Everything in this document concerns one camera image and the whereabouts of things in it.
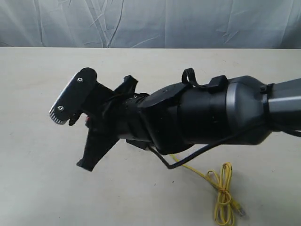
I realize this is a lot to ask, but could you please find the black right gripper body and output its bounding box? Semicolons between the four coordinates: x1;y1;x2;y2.
76;75;153;171

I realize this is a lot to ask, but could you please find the yellow ethernet cable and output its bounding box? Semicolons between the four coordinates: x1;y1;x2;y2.
170;154;249;225

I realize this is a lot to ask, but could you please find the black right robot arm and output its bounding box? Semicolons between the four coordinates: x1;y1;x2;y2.
77;76;301;171

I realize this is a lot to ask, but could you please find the white wrinkled backdrop curtain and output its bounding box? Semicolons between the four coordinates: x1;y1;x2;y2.
0;0;301;49

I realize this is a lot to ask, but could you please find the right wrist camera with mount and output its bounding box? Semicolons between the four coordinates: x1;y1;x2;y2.
49;67;113;125

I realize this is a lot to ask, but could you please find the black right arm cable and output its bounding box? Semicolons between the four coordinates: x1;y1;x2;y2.
148;67;301;170

